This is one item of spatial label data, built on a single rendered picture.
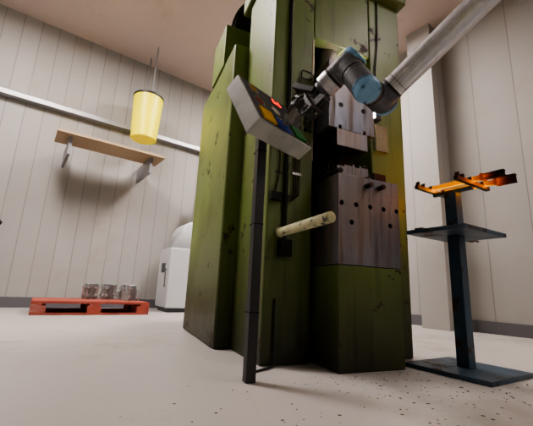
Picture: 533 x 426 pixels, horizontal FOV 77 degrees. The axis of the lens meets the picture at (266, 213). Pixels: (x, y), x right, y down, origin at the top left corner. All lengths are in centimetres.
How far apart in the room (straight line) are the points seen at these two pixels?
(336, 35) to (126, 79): 410
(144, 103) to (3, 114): 166
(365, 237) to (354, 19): 148
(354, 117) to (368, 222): 60
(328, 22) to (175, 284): 340
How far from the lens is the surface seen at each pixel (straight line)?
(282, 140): 141
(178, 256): 453
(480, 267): 429
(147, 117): 512
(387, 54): 261
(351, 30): 250
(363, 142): 193
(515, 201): 427
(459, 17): 139
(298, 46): 218
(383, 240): 178
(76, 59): 586
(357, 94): 125
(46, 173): 518
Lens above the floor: 34
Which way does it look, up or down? 13 degrees up
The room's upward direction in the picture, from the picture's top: 3 degrees clockwise
